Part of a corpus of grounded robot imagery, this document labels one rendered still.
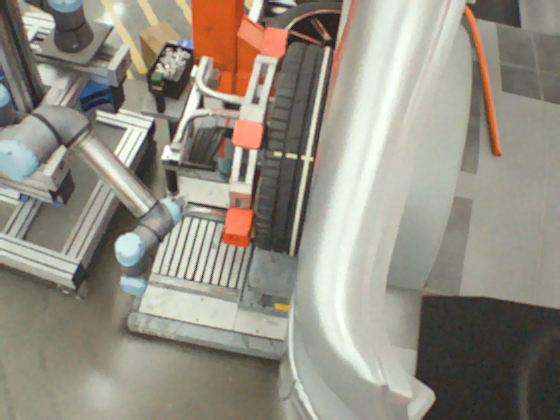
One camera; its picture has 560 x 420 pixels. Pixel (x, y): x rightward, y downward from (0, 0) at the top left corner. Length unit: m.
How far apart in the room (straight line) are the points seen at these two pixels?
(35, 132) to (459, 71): 1.07
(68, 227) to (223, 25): 1.04
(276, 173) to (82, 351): 1.29
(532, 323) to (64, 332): 1.80
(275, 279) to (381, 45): 1.53
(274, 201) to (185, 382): 1.06
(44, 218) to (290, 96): 1.36
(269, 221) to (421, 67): 0.87
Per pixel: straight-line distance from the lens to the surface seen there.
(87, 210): 2.74
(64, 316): 2.79
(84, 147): 1.74
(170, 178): 2.01
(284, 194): 1.77
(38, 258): 2.67
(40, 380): 2.72
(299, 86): 1.80
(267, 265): 2.55
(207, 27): 2.37
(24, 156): 1.67
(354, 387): 0.95
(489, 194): 1.93
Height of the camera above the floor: 2.49
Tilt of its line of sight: 58 degrees down
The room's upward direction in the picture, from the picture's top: 6 degrees clockwise
